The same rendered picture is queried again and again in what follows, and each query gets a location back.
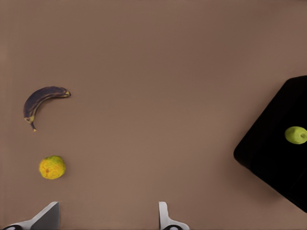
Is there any green apple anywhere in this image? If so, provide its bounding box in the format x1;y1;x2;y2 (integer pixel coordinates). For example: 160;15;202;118
284;126;307;145

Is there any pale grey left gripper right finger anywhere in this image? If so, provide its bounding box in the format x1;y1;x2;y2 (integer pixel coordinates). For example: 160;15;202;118
158;201;190;230

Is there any overripe dark purple banana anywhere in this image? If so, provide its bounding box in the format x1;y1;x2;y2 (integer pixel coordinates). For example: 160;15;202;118
23;86;72;133

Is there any black storage box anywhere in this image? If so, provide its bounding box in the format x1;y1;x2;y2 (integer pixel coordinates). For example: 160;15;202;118
233;75;307;213

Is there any yellow green orange fruit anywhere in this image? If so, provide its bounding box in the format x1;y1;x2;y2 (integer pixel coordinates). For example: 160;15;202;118
39;155;67;180

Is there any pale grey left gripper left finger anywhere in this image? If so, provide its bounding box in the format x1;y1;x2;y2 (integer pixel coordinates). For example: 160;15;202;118
0;201;60;230

